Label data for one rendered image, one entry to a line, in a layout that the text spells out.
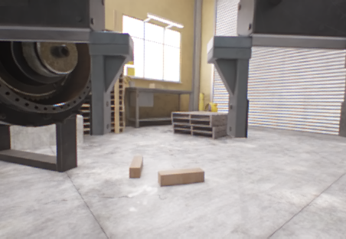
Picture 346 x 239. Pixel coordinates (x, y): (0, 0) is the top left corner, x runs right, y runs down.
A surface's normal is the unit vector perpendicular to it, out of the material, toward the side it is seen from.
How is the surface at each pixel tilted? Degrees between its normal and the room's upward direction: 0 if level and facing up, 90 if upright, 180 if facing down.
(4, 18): 90
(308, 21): 90
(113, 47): 90
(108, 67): 90
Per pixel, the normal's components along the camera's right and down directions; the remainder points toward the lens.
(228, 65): 0.03, 0.08
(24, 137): 0.61, 0.08
